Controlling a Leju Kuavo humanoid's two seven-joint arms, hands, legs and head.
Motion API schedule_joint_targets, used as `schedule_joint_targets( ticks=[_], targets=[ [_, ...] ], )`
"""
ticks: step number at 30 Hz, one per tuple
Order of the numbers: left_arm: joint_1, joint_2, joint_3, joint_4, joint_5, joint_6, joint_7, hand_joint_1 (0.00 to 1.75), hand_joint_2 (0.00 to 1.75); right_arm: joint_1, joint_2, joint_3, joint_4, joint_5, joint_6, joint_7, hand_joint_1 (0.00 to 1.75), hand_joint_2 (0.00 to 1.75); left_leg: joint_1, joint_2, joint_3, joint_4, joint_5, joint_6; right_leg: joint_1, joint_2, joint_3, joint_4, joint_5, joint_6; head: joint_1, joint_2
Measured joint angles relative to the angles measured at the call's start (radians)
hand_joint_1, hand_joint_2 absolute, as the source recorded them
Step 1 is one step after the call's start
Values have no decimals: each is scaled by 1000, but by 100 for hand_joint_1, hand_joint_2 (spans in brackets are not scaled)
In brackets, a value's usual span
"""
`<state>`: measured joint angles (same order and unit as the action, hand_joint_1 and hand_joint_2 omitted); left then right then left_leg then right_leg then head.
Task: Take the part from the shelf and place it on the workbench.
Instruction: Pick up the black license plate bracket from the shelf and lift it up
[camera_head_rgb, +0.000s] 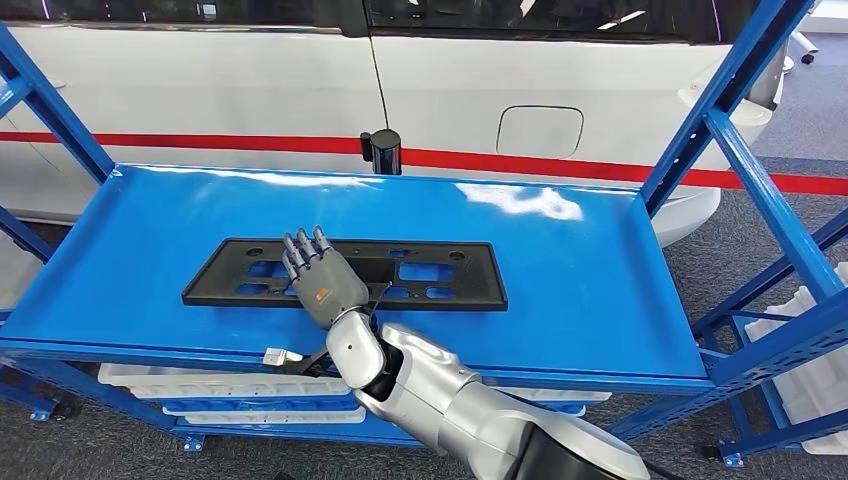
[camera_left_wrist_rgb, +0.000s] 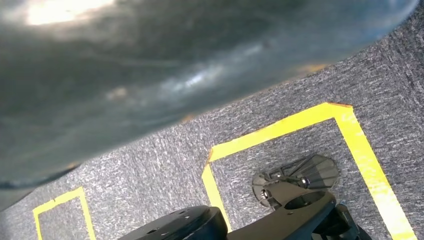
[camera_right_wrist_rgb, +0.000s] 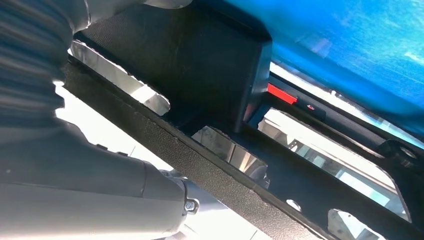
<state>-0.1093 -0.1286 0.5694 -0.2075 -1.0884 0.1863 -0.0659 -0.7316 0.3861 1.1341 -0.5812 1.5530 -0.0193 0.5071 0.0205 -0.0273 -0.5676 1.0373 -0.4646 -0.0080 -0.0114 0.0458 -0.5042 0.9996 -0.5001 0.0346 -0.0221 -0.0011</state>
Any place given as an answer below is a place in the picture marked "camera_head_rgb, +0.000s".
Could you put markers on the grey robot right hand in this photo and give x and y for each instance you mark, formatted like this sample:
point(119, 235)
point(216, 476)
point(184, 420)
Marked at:
point(328, 285)

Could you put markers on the blue metal shelf rack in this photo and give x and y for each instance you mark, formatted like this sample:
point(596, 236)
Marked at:
point(530, 265)
point(782, 437)

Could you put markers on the white car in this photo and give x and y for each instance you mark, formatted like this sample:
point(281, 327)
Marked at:
point(199, 86)

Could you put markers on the black stanchion post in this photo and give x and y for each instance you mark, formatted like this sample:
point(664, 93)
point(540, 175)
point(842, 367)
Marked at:
point(385, 151)

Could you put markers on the black car part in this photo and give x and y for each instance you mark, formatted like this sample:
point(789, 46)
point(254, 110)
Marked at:
point(212, 286)

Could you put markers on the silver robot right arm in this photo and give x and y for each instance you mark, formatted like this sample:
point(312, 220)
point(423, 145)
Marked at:
point(450, 391)

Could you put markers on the white swivel chair base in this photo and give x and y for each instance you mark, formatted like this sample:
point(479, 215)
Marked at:
point(803, 48)

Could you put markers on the red barrier belt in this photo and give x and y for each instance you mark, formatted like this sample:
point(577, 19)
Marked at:
point(199, 142)
point(563, 166)

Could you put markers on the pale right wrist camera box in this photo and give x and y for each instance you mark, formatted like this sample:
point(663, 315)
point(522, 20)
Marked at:
point(278, 358)

